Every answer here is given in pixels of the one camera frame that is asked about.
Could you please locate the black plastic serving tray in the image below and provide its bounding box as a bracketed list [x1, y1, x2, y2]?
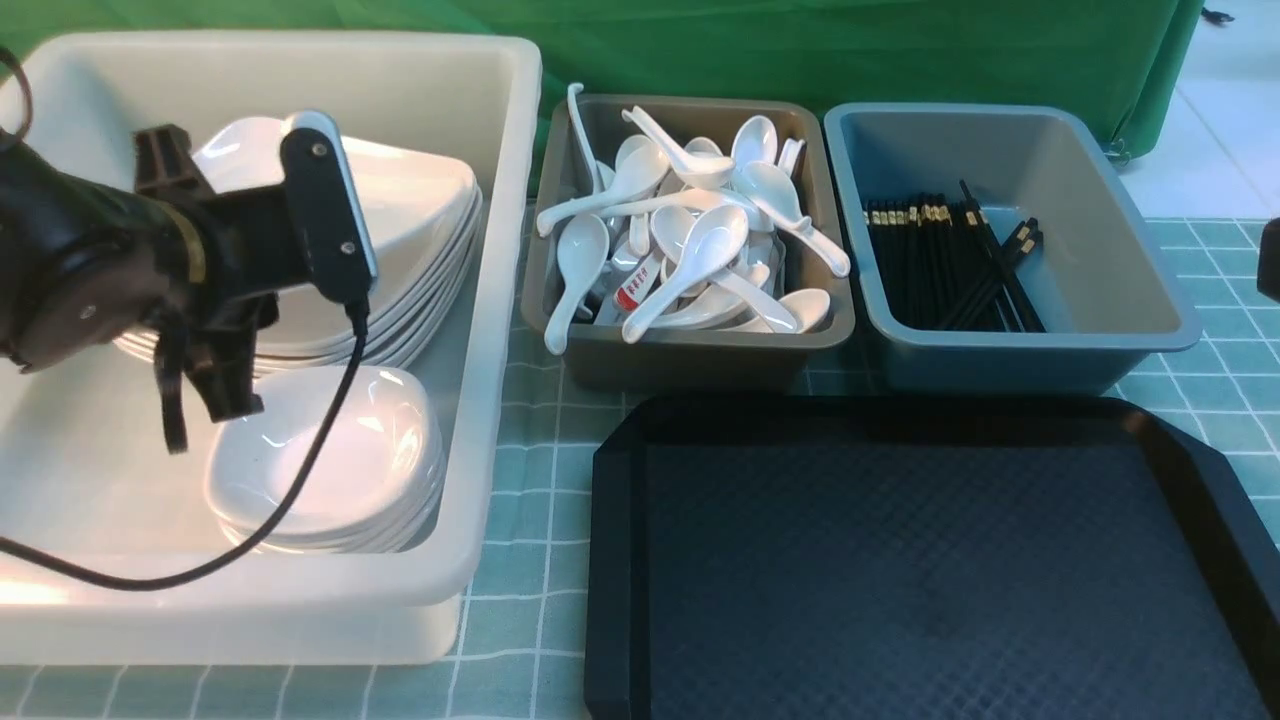
[582, 395, 1279, 719]

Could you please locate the green grid tablecloth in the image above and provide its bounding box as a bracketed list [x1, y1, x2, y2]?
[3, 218, 1277, 719]

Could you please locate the stack of white sauce dishes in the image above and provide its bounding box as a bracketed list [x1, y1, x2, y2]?
[204, 365, 447, 555]

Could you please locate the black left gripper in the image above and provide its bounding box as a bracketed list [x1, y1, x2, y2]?
[20, 126, 301, 456]

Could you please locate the brown-grey plastic spoon bin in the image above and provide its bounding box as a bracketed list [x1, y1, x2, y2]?
[563, 94, 856, 393]

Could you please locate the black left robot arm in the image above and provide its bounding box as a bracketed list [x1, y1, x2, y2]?
[1, 124, 310, 454]

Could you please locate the stack of white square plates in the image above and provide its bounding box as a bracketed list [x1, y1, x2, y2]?
[110, 117, 483, 379]

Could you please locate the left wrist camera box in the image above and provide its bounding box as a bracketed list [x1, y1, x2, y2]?
[279, 110, 378, 310]

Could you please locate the blue-grey plastic chopstick bin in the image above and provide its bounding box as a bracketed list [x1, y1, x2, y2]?
[824, 102, 1202, 395]

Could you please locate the large white plastic tub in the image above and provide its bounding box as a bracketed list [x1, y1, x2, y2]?
[1, 31, 541, 666]

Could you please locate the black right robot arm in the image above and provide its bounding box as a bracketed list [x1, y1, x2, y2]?
[1256, 217, 1280, 304]

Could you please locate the bundle of black chopsticks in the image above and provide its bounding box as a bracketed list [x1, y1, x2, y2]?
[861, 182, 1047, 333]

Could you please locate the black left camera cable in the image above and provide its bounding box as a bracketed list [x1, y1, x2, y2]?
[0, 300, 371, 593]

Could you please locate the green backdrop cloth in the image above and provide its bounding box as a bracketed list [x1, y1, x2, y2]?
[1, 1, 1202, 158]

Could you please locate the pile of white soup spoons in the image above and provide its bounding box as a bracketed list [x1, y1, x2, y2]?
[535, 83, 852, 355]

